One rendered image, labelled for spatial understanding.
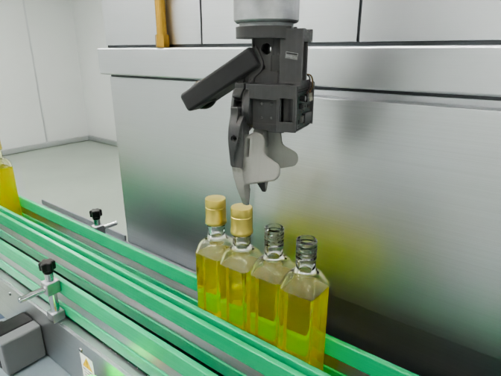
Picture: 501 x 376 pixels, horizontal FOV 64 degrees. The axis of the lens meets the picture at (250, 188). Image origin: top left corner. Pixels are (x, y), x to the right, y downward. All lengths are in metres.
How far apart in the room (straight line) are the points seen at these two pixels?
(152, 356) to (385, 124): 0.51
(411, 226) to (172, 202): 0.57
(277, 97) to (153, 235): 0.70
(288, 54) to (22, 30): 6.30
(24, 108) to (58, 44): 1.08
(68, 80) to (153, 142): 5.99
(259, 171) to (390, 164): 0.22
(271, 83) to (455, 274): 0.37
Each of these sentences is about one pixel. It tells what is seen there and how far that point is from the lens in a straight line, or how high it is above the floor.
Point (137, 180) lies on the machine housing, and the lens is 1.07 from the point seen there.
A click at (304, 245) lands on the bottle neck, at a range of 0.55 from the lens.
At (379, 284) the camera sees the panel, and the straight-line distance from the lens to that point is 0.69.
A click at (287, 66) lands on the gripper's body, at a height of 1.37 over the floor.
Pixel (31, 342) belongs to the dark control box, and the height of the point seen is 0.81.
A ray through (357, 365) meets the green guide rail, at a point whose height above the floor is 0.94.
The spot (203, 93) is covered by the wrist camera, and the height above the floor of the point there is 1.34.
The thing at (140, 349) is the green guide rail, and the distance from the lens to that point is 0.73.
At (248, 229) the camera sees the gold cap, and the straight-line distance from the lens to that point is 0.62.
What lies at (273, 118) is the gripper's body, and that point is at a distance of 0.48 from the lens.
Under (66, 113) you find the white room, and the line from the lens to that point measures 6.94.
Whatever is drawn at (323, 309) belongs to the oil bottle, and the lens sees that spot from 0.61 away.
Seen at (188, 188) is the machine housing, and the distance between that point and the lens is 0.92.
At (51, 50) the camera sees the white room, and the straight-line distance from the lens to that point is 6.84.
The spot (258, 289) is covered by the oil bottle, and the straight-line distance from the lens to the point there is 0.63.
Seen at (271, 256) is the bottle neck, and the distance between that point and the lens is 0.60.
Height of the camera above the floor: 1.39
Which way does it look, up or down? 19 degrees down
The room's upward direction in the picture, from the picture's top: straight up
